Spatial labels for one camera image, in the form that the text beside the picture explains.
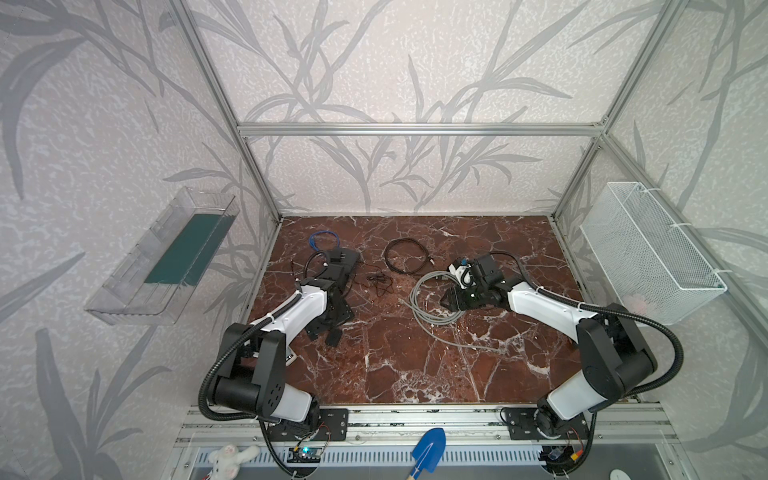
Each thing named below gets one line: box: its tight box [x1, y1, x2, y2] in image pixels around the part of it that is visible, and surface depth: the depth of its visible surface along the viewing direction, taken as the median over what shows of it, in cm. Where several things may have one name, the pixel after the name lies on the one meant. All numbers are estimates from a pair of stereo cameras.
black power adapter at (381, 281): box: [366, 270, 394, 297], surface depth 103 cm
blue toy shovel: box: [406, 427, 447, 480], surface depth 72 cm
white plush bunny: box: [208, 444, 260, 480], surface depth 68 cm
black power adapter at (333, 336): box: [325, 328, 342, 347], surface depth 89 cm
